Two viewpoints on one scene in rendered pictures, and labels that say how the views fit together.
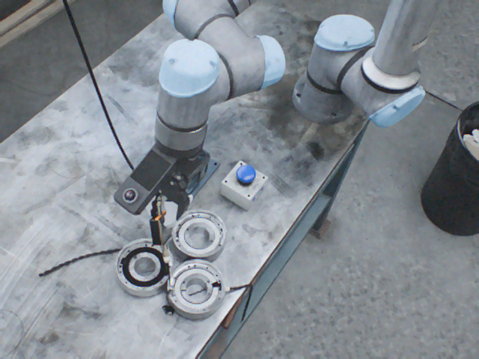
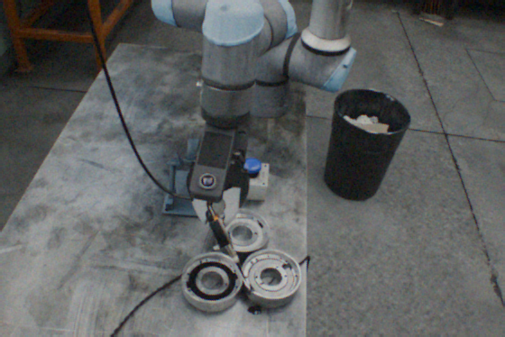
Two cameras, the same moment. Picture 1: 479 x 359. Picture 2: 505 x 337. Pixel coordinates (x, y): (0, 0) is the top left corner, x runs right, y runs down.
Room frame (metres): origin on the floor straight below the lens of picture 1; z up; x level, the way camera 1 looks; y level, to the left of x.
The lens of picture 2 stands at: (0.02, 0.28, 1.51)
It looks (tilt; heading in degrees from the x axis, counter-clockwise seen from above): 43 degrees down; 335
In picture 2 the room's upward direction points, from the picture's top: 6 degrees clockwise
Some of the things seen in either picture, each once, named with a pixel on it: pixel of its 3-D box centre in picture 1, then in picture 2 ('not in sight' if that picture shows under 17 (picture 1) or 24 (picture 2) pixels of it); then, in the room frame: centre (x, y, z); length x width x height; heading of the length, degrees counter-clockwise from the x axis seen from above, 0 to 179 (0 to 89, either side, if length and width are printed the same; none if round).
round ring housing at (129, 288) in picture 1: (144, 268); (212, 283); (0.45, 0.14, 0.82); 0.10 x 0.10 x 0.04
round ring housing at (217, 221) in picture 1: (199, 237); (242, 236); (0.53, 0.06, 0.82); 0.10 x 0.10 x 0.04
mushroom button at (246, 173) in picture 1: (245, 178); (252, 171); (0.67, -0.01, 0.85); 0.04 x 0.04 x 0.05
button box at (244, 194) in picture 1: (245, 183); (251, 178); (0.68, -0.01, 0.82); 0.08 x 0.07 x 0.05; 155
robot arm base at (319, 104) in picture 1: (328, 86); (265, 86); (0.97, -0.16, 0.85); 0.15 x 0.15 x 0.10
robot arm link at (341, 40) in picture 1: (342, 51); (272, 48); (0.97, -0.17, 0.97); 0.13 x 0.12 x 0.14; 44
